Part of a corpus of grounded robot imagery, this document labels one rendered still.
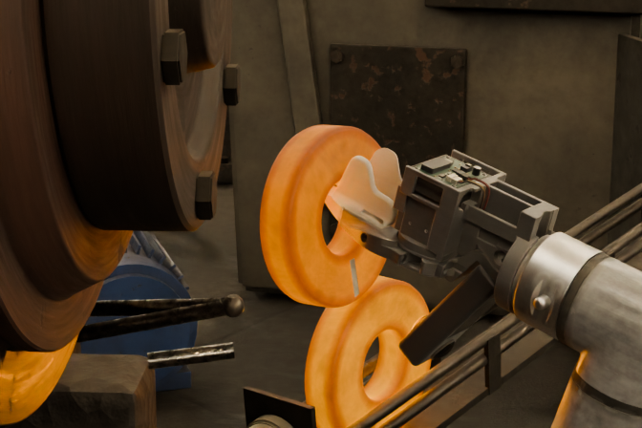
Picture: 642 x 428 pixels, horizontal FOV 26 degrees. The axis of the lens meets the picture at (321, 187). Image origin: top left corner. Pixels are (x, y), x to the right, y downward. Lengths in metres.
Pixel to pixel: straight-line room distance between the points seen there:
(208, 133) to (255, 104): 2.79
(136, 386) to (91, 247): 0.33
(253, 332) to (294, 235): 2.32
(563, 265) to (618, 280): 0.04
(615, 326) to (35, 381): 0.46
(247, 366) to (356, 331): 2.02
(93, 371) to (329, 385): 0.26
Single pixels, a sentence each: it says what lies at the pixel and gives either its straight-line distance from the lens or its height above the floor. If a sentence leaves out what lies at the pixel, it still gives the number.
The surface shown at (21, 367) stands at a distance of 0.71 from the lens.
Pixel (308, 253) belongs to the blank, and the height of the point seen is 0.84.
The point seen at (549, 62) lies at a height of 0.67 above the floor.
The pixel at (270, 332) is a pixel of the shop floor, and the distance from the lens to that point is 3.44.
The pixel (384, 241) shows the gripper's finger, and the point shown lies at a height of 0.86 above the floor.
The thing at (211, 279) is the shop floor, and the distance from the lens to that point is 3.86.
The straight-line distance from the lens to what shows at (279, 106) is 3.51.
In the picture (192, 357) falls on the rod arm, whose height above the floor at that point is 0.87.
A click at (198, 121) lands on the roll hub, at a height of 1.02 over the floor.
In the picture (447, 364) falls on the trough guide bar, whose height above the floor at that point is 0.69.
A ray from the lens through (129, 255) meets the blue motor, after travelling 2.96.
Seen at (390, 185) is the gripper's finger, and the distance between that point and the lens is 1.16.
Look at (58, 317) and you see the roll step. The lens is 0.70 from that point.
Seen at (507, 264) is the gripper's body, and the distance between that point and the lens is 1.06.
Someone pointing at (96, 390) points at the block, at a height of 0.80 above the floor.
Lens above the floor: 1.17
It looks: 14 degrees down
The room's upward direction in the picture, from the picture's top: straight up
